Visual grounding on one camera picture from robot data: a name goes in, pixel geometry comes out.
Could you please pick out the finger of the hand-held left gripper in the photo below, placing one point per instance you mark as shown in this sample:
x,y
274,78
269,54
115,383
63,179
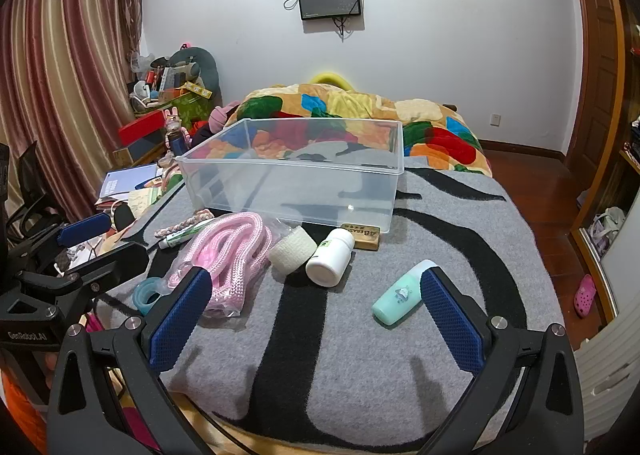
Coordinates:
x,y
122,260
84,229

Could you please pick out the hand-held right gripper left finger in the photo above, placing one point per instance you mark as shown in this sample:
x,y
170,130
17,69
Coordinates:
x,y
181,317

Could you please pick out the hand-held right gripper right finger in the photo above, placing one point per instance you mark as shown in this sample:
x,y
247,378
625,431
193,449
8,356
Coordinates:
x,y
452,325

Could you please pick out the mint green bottle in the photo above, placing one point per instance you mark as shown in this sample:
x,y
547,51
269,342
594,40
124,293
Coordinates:
x,y
397,302

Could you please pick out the clear plastic storage box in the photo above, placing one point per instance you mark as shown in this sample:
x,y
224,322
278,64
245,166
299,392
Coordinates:
x,y
300,185

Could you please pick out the pink braided band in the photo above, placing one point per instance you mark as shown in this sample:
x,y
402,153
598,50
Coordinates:
x,y
169,230

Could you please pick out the toothpaste tube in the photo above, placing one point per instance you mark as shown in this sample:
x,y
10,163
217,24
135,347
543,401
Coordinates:
x,y
181,237

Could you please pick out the white blue notebook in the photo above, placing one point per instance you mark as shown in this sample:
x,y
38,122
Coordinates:
x,y
127,180

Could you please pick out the black office chair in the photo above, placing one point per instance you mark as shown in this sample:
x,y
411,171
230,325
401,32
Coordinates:
x,y
27,175

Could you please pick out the orange cloth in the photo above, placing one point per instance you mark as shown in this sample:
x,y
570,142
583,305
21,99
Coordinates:
x,y
20,415

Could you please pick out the grey black striped blanket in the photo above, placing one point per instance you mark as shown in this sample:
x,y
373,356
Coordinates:
x,y
350,360

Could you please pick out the red box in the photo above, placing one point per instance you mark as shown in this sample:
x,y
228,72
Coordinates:
x,y
142,127

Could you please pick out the blue bottle with bunny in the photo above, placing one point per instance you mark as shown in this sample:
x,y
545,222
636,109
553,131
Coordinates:
x,y
175,137

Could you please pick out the cream bandage roll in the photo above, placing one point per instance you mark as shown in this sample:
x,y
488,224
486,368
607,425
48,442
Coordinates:
x,y
292,250

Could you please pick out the pink clog shoe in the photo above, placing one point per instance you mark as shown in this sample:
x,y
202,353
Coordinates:
x,y
584,296

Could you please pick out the white pill bottle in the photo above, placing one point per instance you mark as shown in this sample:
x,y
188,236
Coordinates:
x,y
327,260

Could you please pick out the green patterned box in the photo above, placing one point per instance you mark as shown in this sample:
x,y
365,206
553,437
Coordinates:
x,y
187,107

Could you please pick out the white ribbed panel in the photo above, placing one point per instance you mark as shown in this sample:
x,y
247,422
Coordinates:
x,y
607,375

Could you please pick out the striped pink curtain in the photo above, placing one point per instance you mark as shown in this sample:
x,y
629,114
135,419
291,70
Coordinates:
x,y
65,60

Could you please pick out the pink plush hat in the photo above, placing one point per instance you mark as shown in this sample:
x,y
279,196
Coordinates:
x,y
222,117

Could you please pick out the white handbag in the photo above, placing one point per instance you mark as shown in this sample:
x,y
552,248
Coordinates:
x,y
606,230

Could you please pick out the colourful patterned blanket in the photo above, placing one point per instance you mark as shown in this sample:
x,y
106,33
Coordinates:
x,y
440,135

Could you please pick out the grey neck pillow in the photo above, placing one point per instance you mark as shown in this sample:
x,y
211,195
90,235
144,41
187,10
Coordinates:
x,y
205,67

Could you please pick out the yellow plastic object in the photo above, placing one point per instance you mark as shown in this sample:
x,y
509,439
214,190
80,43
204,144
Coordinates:
x,y
332,78

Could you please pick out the wooden door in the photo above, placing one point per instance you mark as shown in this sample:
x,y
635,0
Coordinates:
x,y
597,60

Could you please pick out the white wall socket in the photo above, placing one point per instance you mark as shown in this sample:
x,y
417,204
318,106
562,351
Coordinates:
x,y
495,120

